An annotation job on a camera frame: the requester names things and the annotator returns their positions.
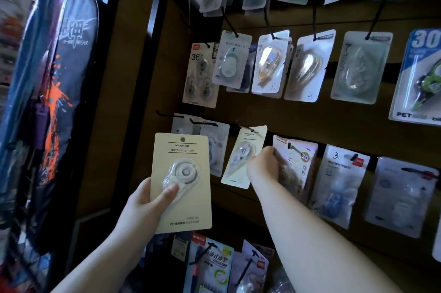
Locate person's left forearm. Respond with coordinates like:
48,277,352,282
51,229,138,293

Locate holographic correction tape packet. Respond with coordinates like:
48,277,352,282
272,135,318,204

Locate white card green dispenser packet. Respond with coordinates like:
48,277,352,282
212,30,253,90

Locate person's right forearm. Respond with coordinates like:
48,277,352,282
252,179,404,293

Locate pale green packet clear dispenser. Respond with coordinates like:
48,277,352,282
330,31,393,105

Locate white packet pale dispenser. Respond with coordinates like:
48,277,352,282
200,120,230,178

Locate large white packet white dispenser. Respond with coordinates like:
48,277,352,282
364,156,440,239

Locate white packet brown dispenser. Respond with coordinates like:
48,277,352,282
284,29,337,103

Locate person's left hand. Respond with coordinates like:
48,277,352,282
115,177,180,259

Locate slim cream packet clear dispenser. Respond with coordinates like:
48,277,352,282
220,125,268,190

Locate white packet red label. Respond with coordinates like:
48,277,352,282
227,240,275,293

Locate blue white packet green dispenser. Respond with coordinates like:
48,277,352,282
388,29,441,127

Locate small white label packet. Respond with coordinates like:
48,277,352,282
171,232,194,262

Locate blue racket bag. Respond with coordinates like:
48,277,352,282
0,0,68,207

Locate black display hook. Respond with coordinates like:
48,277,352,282
220,7,239,38
311,0,318,42
365,0,390,41
263,7,276,40
155,110,185,119

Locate white packet edge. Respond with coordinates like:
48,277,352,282
432,217,441,263

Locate brown slatwall display panel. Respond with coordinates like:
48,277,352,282
130,0,441,293

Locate black shelf post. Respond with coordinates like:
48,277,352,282
110,0,177,212

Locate blue pen packet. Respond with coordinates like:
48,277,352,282
183,232,235,293

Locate white packet black hang slot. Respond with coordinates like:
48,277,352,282
171,114,203,137

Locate black racket bag orange splash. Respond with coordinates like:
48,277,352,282
26,0,101,253

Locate white packet three refills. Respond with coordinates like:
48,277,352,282
182,43,220,109

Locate person's right hand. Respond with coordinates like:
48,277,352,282
246,146,280,191

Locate clear plastic packet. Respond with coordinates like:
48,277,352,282
268,265,297,293

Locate cream correction tape card packet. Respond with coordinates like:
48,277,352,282
150,132,213,235

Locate white packet gold dispenser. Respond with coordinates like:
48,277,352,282
251,29,293,99

